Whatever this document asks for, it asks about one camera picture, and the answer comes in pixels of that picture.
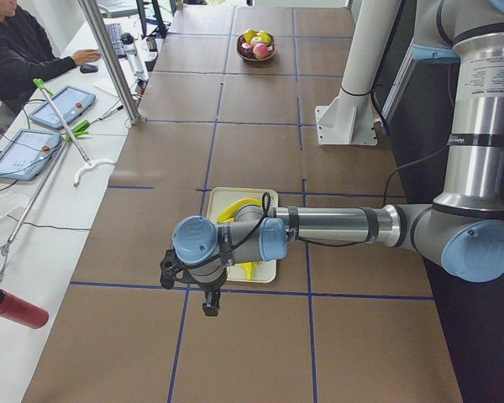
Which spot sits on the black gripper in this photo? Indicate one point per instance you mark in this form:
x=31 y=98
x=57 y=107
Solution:
x=210 y=289

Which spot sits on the yellow banana bunch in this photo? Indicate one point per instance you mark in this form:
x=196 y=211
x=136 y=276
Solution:
x=229 y=213

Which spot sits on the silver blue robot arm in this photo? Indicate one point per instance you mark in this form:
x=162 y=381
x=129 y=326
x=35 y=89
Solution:
x=462 y=229

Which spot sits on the woven wicker basket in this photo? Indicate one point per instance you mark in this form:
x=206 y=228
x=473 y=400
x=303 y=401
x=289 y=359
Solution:
x=272 y=48

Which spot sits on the long metal grabber tool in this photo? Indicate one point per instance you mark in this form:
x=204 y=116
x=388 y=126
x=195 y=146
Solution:
x=59 y=111

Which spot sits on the red cylinder bottle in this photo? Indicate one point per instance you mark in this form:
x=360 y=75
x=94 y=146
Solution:
x=21 y=311

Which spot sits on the green clamp tool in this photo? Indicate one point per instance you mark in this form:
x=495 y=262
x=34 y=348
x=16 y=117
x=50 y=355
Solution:
x=79 y=130

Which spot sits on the blue teach pendant near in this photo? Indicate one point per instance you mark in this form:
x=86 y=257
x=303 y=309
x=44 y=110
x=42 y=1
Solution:
x=27 y=154

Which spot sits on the blue teach pendant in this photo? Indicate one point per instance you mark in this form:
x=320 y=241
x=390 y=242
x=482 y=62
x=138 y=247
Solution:
x=27 y=154
x=71 y=101

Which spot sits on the blue teach pendant far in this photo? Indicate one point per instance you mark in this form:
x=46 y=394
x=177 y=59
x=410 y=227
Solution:
x=71 y=101

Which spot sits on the red pink apple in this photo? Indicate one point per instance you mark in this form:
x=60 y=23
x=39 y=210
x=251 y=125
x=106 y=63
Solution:
x=261 y=51

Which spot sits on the black computer mouse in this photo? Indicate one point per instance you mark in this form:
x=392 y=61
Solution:
x=88 y=68

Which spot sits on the pale green apple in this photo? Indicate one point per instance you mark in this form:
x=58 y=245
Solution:
x=256 y=40

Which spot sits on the grey water bottle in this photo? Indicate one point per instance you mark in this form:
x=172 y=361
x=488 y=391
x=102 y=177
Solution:
x=132 y=55

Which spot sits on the black keyboard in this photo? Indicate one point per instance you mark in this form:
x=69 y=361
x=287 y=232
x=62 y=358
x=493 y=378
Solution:
x=114 y=32

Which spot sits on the seated person dark hoodie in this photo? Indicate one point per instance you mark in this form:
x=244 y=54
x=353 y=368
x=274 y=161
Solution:
x=26 y=54

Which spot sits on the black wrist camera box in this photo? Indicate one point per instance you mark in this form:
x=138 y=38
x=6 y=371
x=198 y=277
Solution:
x=170 y=270

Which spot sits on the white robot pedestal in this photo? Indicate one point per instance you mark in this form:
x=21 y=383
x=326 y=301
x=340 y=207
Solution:
x=349 y=118

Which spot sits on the aluminium frame post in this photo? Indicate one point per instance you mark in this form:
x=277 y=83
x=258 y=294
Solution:
x=97 y=25

